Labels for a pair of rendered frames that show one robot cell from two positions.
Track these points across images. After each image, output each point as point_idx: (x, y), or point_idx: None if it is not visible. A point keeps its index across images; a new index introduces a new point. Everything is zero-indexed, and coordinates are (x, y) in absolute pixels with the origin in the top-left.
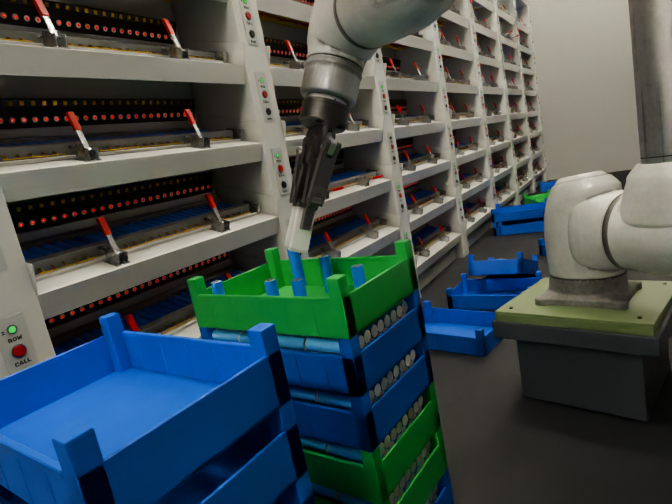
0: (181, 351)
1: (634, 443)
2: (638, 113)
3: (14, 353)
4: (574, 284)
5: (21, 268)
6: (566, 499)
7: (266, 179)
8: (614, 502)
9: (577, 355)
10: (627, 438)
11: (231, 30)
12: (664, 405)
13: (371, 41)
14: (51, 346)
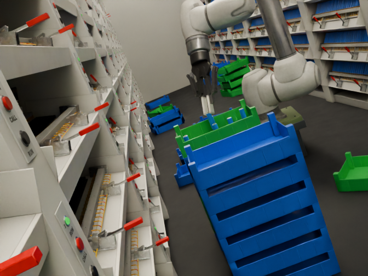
0: (229, 142)
1: (310, 161)
2: (272, 42)
3: (136, 186)
4: (266, 114)
5: (120, 149)
6: None
7: (117, 107)
8: (320, 174)
9: None
10: (306, 161)
11: (81, 30)
12: (306, 150)
13: (223, 28)
14: None
